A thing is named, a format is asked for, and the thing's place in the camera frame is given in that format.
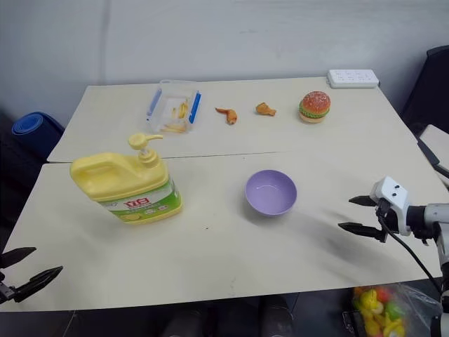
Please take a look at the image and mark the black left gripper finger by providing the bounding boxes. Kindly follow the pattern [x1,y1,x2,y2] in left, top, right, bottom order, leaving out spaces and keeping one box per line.
[0,246,37,270]
[13,265,65,303]

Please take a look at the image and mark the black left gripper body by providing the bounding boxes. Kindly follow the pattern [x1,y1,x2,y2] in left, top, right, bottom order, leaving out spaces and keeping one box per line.
[0,268,18,306]

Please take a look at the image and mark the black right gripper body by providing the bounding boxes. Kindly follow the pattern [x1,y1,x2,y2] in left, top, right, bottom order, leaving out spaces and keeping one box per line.
[373,198,401,235]

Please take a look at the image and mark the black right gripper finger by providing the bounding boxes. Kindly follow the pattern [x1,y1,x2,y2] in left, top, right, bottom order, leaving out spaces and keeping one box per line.
[337,222,387,243]
[348,195,377,208]

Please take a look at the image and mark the purple plastic bowl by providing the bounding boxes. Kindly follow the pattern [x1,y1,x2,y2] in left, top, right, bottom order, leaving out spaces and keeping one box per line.
[244,169,298,217]

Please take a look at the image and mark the yellow detergent pump bottle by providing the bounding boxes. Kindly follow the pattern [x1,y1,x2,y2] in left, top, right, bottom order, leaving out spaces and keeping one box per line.
[69,132,184,225]

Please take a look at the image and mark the clear bag of colourful toys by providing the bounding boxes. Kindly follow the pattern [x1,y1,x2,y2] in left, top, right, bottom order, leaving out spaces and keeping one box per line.
[351,283,443,337]

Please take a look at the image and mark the toy hamburger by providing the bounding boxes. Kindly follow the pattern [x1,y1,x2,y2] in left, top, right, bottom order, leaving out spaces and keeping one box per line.
[298,91,332,124]

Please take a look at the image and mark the white power strip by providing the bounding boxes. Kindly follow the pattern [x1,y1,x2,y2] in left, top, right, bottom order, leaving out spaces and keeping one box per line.
[327,68,380,89]

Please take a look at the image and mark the dark rounded shape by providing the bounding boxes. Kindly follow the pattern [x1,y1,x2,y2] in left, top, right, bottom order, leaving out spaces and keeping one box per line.
[258,297,296,337]

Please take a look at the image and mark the black chair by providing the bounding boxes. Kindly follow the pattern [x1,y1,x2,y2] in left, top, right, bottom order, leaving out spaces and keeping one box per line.
[401,45,449,136]

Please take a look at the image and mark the blue rolled foam mat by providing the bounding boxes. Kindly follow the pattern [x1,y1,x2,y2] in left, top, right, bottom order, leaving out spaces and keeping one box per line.
[11,111,66,145]

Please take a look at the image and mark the toy fried chicken piece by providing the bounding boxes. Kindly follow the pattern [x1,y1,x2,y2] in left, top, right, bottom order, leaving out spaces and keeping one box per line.
[255,102,277,117]

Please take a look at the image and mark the toy fried chicken wing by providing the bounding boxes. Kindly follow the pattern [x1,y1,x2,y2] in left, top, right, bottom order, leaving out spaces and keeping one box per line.
[215,107,240,126]

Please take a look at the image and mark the clear container with blue clips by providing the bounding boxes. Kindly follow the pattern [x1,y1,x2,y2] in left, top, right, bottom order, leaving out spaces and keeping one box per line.
[145,79,204,135]

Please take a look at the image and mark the yellow toy french fries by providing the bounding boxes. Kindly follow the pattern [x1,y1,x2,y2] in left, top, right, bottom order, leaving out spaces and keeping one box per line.
[161,122,187,134]
[170,100,189,119]

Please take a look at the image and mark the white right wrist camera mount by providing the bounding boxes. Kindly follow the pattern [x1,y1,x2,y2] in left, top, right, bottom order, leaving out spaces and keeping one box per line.
[370,176,412,237]

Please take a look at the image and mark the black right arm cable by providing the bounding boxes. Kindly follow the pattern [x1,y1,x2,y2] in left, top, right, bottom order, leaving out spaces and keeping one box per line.
[377,206,443,294]

